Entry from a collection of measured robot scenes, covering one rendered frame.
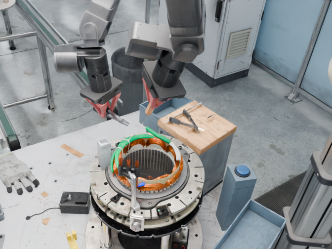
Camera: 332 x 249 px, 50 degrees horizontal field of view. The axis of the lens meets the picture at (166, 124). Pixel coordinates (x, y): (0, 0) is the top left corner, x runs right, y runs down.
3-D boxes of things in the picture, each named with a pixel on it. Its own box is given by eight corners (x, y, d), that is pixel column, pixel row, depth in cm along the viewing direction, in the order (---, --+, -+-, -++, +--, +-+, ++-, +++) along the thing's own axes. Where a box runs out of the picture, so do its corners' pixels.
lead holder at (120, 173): (117, 174, 84) (116, 164, 81) (132, 167, 86) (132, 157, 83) (125, 184, 81) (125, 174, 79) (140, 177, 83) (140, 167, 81)
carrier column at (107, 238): (102, 244, 112) (99, 202, 99) (109, 240, 113) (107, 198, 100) (106, 250, 111) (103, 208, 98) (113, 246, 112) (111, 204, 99)
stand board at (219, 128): (157, 125, 123) (157, 119, 122) (193, 105, 134) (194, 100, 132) (199, 155, 112) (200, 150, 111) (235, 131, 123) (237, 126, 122)
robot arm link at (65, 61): (96, 22, 81) (103, 22, 89) (46, 22, 81) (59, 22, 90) (100, 74, 84) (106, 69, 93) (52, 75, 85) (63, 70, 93)
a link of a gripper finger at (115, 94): (89, 116, 100) (83, 90, 94) (107, 103, 104) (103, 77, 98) (106, 126, 97) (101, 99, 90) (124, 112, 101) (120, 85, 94)
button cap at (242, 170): (238, 176, 107) (239, 174, 107) (233, 167, 110) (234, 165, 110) (251, 175, 108) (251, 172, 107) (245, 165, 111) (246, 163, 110)
